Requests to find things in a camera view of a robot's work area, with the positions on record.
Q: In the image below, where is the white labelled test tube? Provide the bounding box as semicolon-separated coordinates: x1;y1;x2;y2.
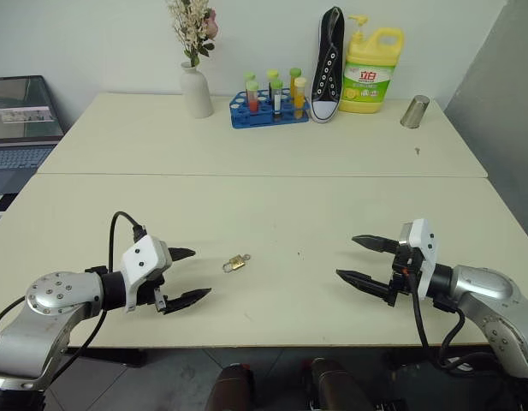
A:
270;79;285;120

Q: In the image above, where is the white ceramic vase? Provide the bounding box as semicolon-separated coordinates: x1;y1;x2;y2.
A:
179;61;215;120

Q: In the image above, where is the dark rounded brown shape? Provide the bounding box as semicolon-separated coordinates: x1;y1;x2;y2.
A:
205;362;257;411
303;356;378;411

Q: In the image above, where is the green capped orange test tube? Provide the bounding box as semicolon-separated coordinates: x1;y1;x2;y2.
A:
288;67;302;100

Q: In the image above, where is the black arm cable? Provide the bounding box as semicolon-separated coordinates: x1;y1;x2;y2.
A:
406;263;504;378
0;211;147;386

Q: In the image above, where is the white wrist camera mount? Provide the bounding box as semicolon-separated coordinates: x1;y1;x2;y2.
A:
120;235;173;314
398;217;438;299

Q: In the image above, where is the red liquid test tube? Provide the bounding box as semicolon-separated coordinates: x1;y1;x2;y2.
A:
244;71;260;114

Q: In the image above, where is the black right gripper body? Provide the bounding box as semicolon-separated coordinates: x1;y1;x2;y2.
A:
386;241;423;308

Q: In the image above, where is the steel metal cup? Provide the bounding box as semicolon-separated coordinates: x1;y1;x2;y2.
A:
400;94;431;129

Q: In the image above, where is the blue test tube rack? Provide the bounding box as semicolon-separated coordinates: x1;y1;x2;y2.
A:
228;88;311;130

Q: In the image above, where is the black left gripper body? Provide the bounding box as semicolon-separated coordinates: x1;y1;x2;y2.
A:
134;246;175;316

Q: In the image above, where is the black canvas sneaker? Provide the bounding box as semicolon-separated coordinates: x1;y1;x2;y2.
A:
309;5;347;125

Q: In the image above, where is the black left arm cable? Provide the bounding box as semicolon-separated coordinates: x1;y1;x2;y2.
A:
0;211;147;386

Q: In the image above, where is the small brass padlock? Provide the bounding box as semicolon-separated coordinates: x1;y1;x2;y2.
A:
222;255;246;274

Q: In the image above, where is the yellow detergent pump bottle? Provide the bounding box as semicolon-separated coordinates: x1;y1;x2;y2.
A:
337;14;406;115

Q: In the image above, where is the dried flower bouquet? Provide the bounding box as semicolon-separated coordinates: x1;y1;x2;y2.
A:
165;0;219;69

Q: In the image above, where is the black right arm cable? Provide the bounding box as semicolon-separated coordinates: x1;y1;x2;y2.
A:
406;263;504;378

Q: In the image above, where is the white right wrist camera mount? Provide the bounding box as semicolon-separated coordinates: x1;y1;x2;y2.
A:
398;217;438;299

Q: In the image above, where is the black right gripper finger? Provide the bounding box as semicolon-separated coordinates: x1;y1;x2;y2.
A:
335;269;395;306
351;234;401;255

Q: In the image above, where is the grey laptop computer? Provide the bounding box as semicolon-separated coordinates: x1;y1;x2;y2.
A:
0;74;66;199

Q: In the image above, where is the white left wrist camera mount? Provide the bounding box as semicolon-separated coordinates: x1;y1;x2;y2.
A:
120;235;173;314

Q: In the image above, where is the yellow capped orange test tube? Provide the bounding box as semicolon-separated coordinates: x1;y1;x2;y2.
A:
293;76;308;119

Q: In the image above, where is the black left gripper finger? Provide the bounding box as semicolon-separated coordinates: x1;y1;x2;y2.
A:
162;288;213;316
168;247;198;264

